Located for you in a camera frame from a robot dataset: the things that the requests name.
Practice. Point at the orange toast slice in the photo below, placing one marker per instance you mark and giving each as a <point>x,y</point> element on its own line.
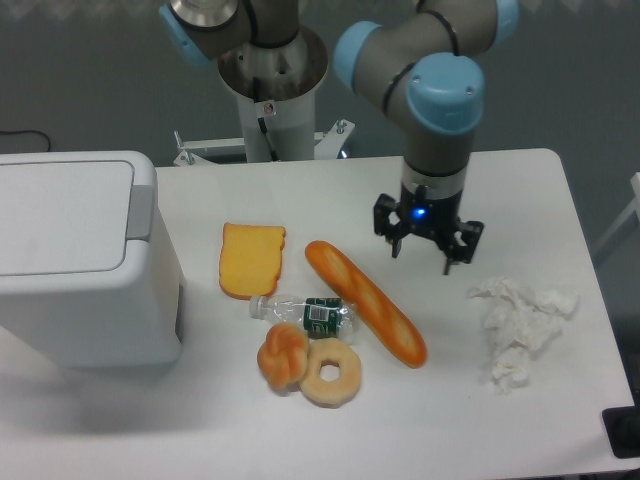
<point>250,261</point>

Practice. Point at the white furniture at right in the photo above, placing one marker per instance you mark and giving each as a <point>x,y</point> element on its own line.
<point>625,223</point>

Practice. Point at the knotted bread roll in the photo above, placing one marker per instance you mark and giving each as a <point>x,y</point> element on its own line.
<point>283,356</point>

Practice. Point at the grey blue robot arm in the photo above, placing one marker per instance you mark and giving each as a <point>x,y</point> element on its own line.
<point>421,75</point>

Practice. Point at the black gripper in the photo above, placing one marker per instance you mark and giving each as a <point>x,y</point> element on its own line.
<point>435,220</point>

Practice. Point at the crumpled white tissue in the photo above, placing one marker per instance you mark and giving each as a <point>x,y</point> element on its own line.
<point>519,323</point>

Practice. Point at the orange baguette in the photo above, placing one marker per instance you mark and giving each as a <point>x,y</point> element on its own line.
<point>389,324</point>

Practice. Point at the white plastic trash can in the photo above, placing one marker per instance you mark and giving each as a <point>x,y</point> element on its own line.
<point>89,275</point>

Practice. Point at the beige bagel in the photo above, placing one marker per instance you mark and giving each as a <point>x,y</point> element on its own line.
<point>334,373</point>

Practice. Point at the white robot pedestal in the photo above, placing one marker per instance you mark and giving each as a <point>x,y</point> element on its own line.
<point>275,94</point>

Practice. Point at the black device at edge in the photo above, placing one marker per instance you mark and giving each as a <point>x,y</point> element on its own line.
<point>622,428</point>

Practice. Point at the crushed clear plastic bottle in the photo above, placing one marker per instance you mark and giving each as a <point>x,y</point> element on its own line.
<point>318,317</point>

